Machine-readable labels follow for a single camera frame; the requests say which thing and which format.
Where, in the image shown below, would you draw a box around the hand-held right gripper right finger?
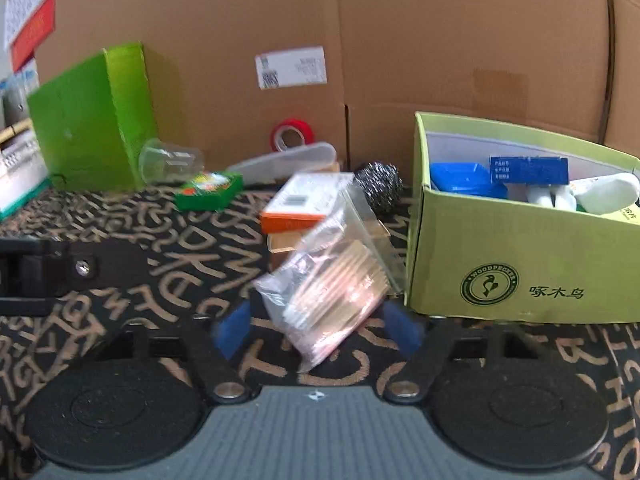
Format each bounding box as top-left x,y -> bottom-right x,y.
382,304 -> 532,403

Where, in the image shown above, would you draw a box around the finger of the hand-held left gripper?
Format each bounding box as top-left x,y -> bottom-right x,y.
65,240 -> 150,292

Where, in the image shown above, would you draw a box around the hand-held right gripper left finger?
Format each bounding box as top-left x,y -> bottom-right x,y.
95,302 -> 253,403

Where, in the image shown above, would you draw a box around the clear bag of cotton swabs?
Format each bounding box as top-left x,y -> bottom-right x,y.
252,187 -> 408,373

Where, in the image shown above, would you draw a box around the small green box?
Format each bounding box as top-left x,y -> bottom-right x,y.
174,171 -> 244,212

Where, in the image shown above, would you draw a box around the clear plastic cup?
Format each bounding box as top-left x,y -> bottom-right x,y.
139,137 -> 206,183

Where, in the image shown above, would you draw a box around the light green box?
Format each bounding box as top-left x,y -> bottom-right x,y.
404,111 -> 640,325

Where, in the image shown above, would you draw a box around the orange box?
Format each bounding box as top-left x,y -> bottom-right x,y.
259,172 -> 356,236

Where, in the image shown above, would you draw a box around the steel wool scourer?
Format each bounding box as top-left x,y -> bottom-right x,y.
354,161 -> 403,208

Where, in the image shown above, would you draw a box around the blue cube box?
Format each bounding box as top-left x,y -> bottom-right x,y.
430,161 -> 508,198

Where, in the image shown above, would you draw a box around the translucent plastic case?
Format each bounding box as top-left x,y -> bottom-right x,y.
224,141 -> 338,183

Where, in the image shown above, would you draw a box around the blue medicine box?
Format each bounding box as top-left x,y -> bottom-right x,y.
489,156 -> 570,185

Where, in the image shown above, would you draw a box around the red tape roll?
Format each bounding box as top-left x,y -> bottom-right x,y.
270,118 -> 317,152

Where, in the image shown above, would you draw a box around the yellow-green box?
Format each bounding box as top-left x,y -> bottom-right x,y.
600,205 -> 640,223

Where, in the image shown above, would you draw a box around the black tan patterned mat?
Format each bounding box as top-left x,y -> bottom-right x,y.
0,180 -> 640,480

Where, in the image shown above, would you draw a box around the white teal box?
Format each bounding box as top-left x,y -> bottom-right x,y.
0,125 -> 51,221

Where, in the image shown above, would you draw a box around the large green gift box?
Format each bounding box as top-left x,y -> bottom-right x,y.
26,42 -> 160,192

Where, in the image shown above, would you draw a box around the clear storage bins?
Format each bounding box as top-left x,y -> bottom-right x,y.
0,60 -> 41,126

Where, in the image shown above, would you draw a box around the white shipping label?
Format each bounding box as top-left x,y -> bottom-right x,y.
255,46 -> 328,91

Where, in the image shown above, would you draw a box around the large brown cardboard box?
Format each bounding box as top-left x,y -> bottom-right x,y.
35,0 -> 616,171

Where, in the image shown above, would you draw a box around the red white wall calendar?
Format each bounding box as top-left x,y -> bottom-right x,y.
5,0 -> 58,71

